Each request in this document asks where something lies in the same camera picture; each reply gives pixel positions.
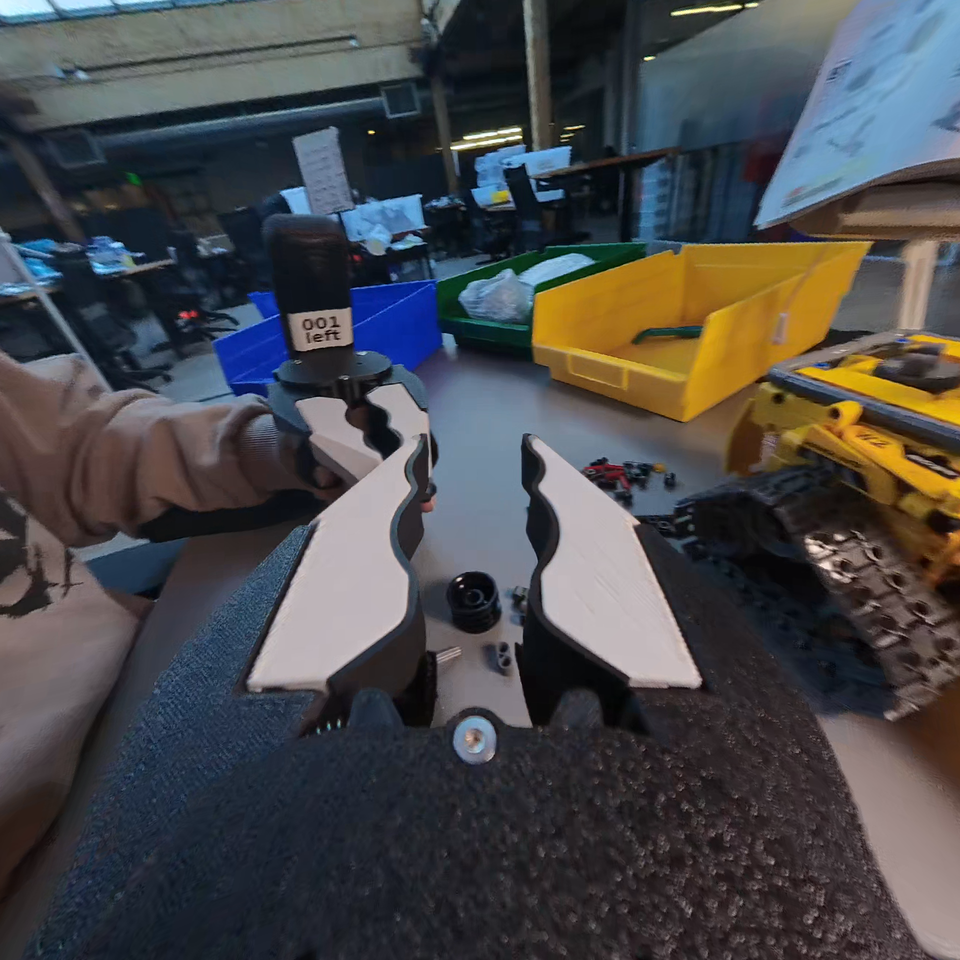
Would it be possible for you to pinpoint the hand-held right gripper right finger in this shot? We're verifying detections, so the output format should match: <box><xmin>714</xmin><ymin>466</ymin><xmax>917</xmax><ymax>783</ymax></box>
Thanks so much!
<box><xmin>518</xmin><ymin>434</ymin><xmax>705</xmax><ymax>699</ymax></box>

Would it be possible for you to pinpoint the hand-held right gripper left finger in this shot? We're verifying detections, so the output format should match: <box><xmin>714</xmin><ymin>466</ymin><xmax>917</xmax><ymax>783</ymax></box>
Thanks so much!
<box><xmin>245</xmin><ymin>435</ymin><xmax>433</xmax><ymax>703</ymax></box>

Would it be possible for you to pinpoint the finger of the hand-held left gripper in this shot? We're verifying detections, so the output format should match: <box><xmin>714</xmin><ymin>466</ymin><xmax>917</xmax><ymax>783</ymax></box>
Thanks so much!
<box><xmin>293</xmin><ymin>395</ymin><xmax>388</xmax><ymax>489</ymax></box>
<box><xmin>368</xmin><ymin>383</ymin><xmax>439</xmax><ymax>511</ymax></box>

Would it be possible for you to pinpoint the dark beam with axle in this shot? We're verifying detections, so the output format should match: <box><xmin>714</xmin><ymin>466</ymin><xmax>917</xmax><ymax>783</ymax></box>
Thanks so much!
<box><xmin>432</xmin><ymin>641</ymin><xmax>517</xmax><ymax>678</ymax></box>

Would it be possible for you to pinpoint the black toy wheel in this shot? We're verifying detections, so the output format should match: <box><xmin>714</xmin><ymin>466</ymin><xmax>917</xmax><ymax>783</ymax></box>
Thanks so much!
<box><xmin>446</xmin><ymin>570</ymin><xmax>505</xmax><ymax>634</ymax></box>

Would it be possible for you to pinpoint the person's left hand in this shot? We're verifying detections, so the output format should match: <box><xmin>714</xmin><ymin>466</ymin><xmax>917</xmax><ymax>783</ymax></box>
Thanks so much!
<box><xmin>267</xmin><ymin>420</ymin><xmax>349</xmax><ymax>499</ymax></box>

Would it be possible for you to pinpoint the blue storage bin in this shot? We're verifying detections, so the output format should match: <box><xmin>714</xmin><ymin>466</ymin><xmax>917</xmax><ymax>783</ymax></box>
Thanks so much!
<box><xmin>215</xmin><ymin>281</ymin><xmax>445</xmax><ymax>399</ymax></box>

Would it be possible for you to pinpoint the white sign board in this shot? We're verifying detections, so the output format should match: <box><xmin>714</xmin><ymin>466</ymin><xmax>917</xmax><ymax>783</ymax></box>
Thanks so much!
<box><xmin>293</xmin><ymin>128</ymin><xmax>355</xmax><ymax>216</ymax></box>

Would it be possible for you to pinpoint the green storage bin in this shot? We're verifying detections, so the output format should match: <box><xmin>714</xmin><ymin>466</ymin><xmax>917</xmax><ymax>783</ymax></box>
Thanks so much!
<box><xmin>435</xmin><ymin>243</ymin><xmax>651</xmax><ymax>358</ymax></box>

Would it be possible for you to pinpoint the pile of small pins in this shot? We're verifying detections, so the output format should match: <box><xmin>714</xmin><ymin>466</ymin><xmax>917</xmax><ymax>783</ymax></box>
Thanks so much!
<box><xmin>581</xmin><ymin>456</ymin><xmax>679</xmax><ymax>505</ymax></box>

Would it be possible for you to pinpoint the clear plastic bag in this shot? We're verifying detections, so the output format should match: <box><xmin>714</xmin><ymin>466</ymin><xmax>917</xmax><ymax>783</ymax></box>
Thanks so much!
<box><xmin>458</xmin><ymin>252</ymin><xmax>598</xmax><ymax>325</ymax></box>

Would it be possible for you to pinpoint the black office chair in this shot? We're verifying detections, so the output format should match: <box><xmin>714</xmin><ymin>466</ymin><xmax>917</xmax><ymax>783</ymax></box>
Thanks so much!
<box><xmin>53</xmin><ymin>248</ymin><xmax>174</xmax><ymax>391</ymax></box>

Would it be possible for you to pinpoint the yellow storage bin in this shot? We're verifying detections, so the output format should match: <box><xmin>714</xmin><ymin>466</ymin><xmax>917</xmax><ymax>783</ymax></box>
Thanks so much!
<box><xmin>533</xmin><ymin>240</ymin><xmax>873</xmax><ymax>424</ymax></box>

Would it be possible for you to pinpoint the yellow tracked toy robot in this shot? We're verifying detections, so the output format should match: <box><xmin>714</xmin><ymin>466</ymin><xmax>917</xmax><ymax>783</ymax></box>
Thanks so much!
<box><xmin>642</xmin><ymin>330</ymin><xmax>960</xmax><ymax>724</ymax></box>

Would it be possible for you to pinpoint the green curved tool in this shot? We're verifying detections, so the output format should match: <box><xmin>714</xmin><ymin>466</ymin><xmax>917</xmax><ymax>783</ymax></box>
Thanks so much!
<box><xmin>630</xmin><ymin>323</ymin><xmax>705</xmax><ymax>348</ymax></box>

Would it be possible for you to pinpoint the person's beige jacket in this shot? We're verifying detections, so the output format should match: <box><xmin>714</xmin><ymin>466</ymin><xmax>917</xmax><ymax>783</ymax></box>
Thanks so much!
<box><xmin>0</xmin><ymin>495</ymin><xmax>159</xmax><ymax>894</ymax></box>

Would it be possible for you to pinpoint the instruction booklet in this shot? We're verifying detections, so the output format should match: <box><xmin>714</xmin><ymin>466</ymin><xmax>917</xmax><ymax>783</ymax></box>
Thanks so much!
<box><xmin>755</xmin><ymin>0</ymin><xmax>960</xmax><ymax>234</ymax></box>

